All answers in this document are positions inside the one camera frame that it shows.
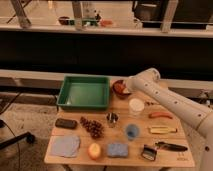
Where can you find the orange bowl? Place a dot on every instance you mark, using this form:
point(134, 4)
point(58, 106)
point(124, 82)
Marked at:
point(120, 88)

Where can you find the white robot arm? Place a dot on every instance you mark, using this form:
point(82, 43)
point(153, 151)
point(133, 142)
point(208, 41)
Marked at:
point(194, 114)

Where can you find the purple bowl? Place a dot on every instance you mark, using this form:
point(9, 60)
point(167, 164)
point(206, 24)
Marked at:
point(121, 96)

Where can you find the green plastic tray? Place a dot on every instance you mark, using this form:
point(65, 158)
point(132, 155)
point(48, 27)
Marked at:
point(84, 92)

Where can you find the small metal cup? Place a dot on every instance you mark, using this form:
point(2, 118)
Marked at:
point(112, 118)

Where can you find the white plastic cup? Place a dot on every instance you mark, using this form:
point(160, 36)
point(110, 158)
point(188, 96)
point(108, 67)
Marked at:
point(136, 106)

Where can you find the bunch of red grapes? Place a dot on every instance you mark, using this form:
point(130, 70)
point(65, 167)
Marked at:
point(94, 128)

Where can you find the small metal fork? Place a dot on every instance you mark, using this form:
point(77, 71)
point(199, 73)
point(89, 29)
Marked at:
point(151, 103)

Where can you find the blue plastic cup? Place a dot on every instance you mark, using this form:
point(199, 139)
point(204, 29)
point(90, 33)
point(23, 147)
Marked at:
point(132, 131)

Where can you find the wooden table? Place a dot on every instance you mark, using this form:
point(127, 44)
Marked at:
point(117, 134)

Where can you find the orange carrot toy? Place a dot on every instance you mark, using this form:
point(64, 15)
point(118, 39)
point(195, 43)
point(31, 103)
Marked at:
point(160, 114)

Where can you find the blue sponge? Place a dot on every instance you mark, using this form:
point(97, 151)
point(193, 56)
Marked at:
point(117, 150)

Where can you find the yellow banana toy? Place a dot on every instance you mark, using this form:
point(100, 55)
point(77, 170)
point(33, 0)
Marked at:
point(162, 129)

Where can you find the yellow red apple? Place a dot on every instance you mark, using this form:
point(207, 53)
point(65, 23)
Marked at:
point(94, 151)

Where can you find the grey blue cloth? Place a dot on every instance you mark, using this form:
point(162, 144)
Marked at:
point(65, 146)

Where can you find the black chair base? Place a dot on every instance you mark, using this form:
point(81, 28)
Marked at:
point(30, 138)

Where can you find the black handled peeler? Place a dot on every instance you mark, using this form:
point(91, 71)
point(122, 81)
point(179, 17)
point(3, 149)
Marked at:
point(171, 147)

